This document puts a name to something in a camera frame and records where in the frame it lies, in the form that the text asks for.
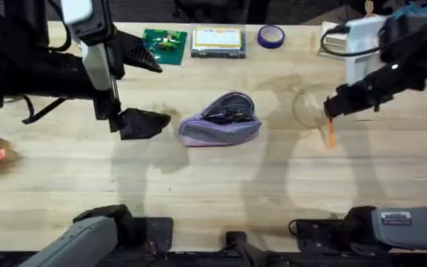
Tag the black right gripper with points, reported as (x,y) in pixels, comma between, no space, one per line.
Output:
(376,87)

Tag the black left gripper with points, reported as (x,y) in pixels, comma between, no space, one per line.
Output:
(58,78)

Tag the orange pen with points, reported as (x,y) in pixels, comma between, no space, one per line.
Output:
(331,133)

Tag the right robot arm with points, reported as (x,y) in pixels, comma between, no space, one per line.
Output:
(413,226)

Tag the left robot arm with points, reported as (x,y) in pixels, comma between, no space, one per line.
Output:
(2,41)

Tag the purple zip bag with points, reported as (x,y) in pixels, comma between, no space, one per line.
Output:
(217,133)

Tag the green board with toy blocks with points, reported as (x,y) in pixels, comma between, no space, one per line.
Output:
(165,46)

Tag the stack of pale booklets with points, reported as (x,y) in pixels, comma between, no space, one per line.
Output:
(332,42)

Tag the white box device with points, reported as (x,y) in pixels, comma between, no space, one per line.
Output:
(361,41)

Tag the clear box with yellow card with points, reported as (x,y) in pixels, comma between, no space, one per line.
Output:
(218,41)

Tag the blue tape roll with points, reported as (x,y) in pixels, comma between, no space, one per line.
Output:
(262,41)

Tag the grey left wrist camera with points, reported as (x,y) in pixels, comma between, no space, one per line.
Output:
(96,66)

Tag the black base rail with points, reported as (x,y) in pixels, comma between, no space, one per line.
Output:
(243,256)

